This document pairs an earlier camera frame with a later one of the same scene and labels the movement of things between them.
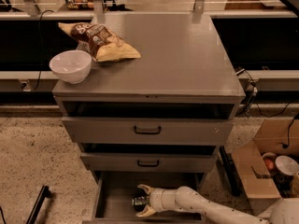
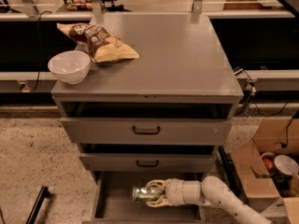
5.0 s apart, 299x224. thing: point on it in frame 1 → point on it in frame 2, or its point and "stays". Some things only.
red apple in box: x=269 y=163 stays
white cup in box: x=287 y=164 stays
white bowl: x=72 y=65 stays
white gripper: x=158 y=199 → x=175 y=191
